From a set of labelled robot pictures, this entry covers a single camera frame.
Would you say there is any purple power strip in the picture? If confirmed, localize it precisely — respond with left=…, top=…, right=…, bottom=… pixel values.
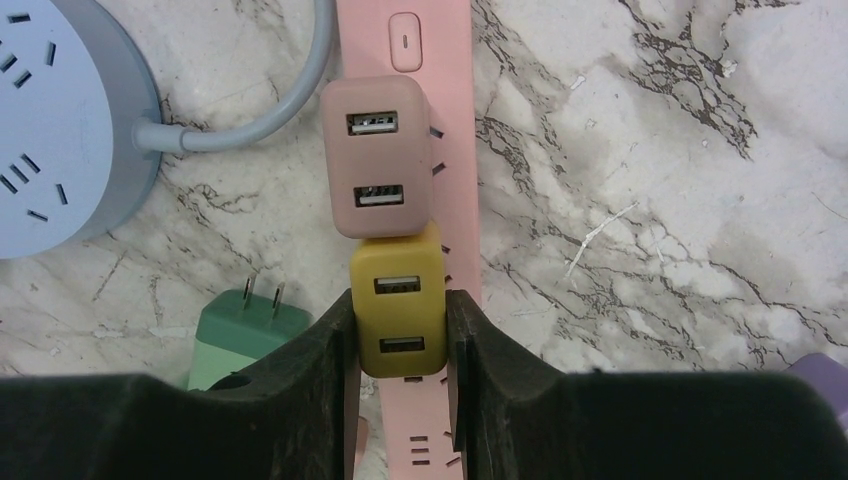
left=786, top=353, right=847, bottom=432

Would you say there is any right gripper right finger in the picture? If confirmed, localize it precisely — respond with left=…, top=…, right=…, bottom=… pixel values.
left=446, top=290, right=847, bottom=479

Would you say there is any brown pink plug adapter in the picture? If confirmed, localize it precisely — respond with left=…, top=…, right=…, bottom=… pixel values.
left=320, top=75, right=433, bottom=239

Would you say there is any round blue power strip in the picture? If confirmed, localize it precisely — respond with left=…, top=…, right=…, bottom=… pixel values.
left=1, top=0, right=161, bottom=259

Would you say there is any green plug adapter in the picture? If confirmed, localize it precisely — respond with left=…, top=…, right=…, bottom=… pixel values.
left=187, top=274, right=313, bottom=390

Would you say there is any pink power strip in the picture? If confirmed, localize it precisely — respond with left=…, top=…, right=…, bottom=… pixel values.
left=337, top=1, right=482, bottom=479

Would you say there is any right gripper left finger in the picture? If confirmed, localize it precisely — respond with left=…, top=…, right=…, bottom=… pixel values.
left=1, top=293, right=360, bottom=479

